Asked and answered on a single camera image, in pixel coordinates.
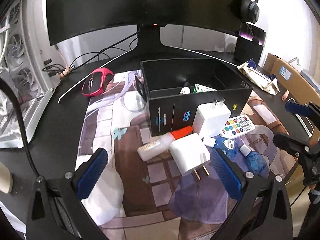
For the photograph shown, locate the blue bottle white cap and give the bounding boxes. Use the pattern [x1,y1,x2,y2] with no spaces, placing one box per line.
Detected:
[239,144,267,174]

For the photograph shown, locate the white remote coloured buttons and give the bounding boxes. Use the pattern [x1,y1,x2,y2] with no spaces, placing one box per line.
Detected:
[220,114,255,139]

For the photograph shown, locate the blue bottle with label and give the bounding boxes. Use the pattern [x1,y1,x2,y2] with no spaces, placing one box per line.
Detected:
[202,137,238,159]

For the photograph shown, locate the white charger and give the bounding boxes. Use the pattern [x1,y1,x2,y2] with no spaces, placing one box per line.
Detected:
[169,133,210,180]
[192,99,231,139]

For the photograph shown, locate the small white green box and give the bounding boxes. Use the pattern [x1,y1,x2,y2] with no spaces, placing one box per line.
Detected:
[193,83,216,93]

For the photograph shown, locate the glue bottle orange cap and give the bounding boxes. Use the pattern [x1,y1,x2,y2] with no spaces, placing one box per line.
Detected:
[137,126,193,161]

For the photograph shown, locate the white ointment tube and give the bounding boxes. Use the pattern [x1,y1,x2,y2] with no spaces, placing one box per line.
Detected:
[180,81,190,95]

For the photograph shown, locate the smartphone white edge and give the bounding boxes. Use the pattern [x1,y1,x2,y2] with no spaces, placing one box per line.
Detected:
[293,107,315,138]

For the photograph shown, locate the brown cardboard box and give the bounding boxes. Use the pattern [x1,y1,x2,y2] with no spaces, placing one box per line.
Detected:
[263,53,319,106]

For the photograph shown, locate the small pink cylinder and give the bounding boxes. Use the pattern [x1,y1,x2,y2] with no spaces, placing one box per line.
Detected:
[281,90,290,101]

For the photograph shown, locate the beige snack bag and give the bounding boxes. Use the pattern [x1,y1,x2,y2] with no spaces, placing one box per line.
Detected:
[237,59,280,95]

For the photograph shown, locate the anime print desk mat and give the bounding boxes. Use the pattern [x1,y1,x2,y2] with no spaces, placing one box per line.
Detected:
[75,69,304,238]

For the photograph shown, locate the black speaker box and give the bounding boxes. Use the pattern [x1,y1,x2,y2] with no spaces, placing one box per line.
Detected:
[234,23,266,65]

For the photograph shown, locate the black headphones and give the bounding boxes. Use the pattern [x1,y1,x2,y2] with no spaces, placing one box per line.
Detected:
[229,0,260,24]

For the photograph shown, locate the black cardboard box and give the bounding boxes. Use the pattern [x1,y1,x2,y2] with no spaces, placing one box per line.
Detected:
[137,59,253,137]

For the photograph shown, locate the pink black computer mouse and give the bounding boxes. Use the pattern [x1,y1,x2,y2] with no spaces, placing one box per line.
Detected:
[81,67,114,97]

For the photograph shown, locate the black curved monitor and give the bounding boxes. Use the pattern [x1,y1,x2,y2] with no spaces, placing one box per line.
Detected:
[46,0,240,51]

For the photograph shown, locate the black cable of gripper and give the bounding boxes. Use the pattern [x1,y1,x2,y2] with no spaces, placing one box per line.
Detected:
[0,77,40,178]

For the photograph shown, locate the black cables on desk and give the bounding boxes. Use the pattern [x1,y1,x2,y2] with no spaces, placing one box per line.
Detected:
[42,28,139,81]

